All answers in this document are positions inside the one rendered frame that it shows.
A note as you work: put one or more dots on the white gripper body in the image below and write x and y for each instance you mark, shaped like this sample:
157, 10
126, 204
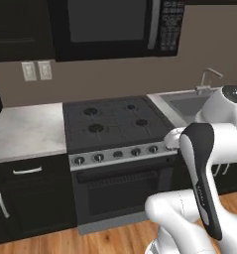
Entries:
173, 139

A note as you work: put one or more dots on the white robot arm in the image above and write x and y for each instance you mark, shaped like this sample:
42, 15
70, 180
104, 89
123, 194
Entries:
225, 139

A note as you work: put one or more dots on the black oven knob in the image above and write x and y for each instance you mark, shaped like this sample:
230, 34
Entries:
118, 154
98, 157
153, 149
135, 152
79, 160

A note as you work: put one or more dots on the steel sink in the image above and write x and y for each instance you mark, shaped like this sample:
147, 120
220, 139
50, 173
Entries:
186, 104

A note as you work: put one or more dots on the black gas hob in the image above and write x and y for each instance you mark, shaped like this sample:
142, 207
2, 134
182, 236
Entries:
113, 122

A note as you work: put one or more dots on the steel tap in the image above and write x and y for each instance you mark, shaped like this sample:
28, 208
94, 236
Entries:
206, 81

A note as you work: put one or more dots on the black oven with steel panel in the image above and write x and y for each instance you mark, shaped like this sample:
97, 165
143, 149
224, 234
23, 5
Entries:
123, 198

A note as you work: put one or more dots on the black oven door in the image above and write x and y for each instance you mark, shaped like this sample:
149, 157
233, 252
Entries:
123, 201

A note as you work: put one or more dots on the black microwave oven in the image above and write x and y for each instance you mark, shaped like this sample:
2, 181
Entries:
116, 49

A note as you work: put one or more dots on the microwave door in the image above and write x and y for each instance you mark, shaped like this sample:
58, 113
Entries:
106, 23

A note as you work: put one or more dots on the black drawer front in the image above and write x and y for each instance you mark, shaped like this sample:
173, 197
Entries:
40, 180

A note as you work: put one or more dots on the black wall cupboard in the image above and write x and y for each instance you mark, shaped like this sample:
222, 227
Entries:
215, 1
21, 29

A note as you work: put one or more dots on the white wall socket plate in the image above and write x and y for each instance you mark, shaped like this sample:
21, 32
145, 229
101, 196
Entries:
29, 70
45, 69

